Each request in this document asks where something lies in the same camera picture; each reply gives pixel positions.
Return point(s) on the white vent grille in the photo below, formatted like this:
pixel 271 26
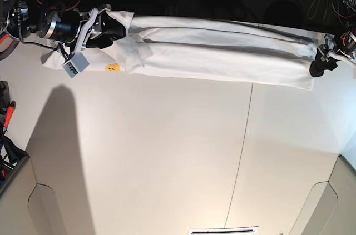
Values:
pixel 225 231

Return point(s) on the orange grey pliers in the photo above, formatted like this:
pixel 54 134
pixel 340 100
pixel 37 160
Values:
pixel 8 45

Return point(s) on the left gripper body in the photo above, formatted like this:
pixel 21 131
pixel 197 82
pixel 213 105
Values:
pixel 339 48

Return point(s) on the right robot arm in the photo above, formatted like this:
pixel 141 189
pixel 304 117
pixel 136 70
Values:
pixel 57 25

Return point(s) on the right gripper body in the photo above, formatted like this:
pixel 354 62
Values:
pixel 90 27

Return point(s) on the white printed t-shirt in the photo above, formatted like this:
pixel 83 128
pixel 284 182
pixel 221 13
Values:
pixel 181 47

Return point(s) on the orange handled tool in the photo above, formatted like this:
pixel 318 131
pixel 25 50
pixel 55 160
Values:
pixel 9 112

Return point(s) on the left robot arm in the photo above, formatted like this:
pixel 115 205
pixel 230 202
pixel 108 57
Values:
pixel 345 11

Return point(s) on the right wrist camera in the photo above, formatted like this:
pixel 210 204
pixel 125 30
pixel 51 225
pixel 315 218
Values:
pixel 77 64

